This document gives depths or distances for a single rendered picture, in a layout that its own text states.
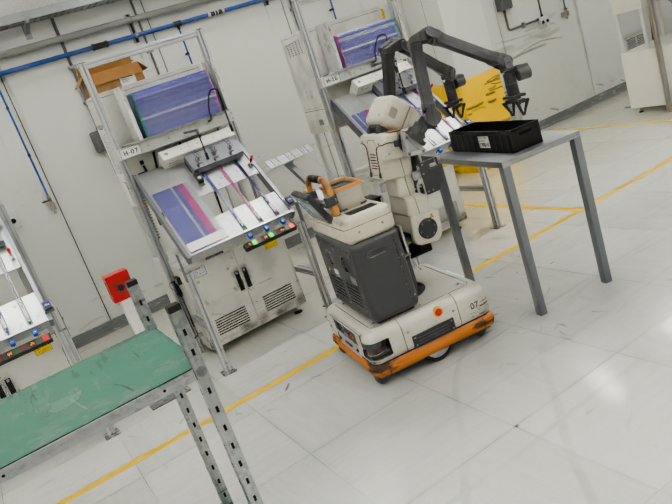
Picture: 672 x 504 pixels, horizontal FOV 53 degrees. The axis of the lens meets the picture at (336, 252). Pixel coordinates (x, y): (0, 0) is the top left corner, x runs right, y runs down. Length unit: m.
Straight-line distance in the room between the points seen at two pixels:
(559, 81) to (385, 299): 5.54
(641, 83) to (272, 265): 4.47
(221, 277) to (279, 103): 2.38
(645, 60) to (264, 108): 3.70
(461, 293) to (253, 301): 1.54
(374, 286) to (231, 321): 1.43
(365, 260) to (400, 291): 0.24
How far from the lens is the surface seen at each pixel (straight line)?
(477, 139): 3.53
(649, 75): 7.34
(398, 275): 3.09
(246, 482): 1.68
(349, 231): 2.96
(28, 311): 3.73
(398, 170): 3.24
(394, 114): 3.21
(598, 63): 8.77
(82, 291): 5.67
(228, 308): 4.22
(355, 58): 4.78
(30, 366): 4.04
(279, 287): 4.33
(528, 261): 3.34
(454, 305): 3.22
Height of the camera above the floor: 1.49
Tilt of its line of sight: 16 degrees down
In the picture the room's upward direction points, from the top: 19 degrees counter-clockwise
